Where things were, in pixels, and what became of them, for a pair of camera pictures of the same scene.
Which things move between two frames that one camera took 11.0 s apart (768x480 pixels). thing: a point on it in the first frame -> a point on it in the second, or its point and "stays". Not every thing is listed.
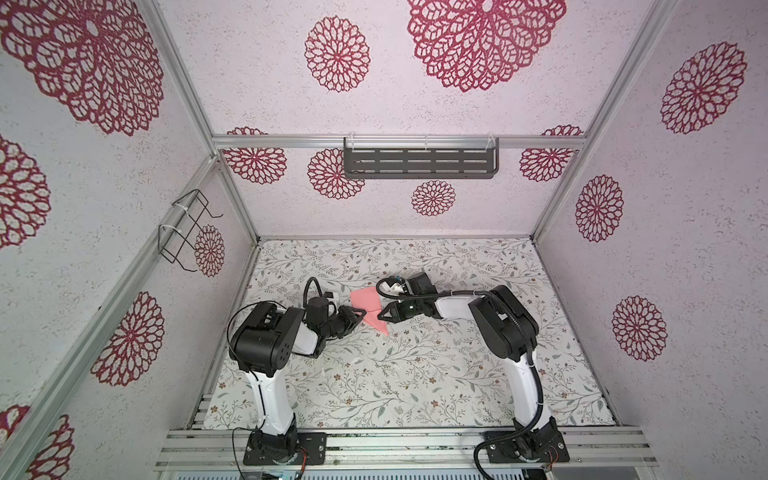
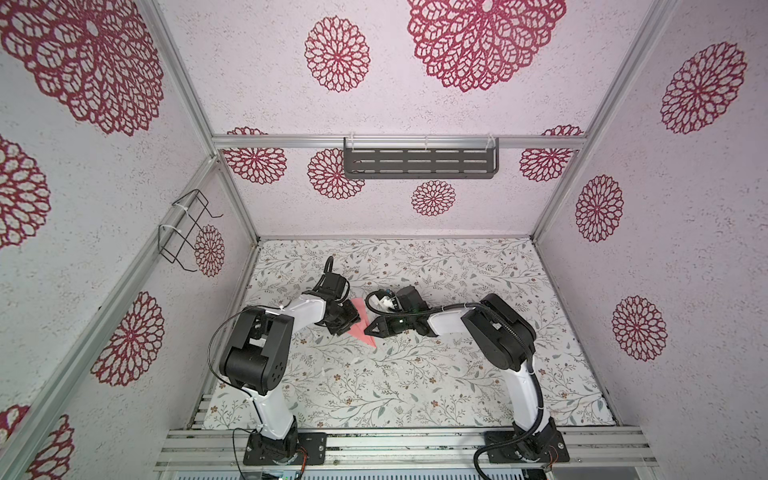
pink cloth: (368, 299) -> (358, 331)
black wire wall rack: (177, 236) stays
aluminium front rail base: (222, 450) stays
